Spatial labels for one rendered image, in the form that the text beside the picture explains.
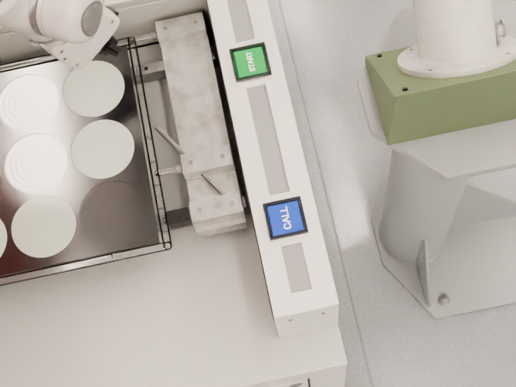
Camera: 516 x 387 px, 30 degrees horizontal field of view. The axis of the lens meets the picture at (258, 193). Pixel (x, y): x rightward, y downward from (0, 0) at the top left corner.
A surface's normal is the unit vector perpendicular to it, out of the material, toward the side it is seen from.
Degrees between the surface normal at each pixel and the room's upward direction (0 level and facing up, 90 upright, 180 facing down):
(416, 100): 90
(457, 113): 90
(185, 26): 0
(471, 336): 0
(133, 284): 0
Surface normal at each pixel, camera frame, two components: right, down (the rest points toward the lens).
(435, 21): -0.59, 0.43
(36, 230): -0.07, -0.34
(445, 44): -0.41, 0.44
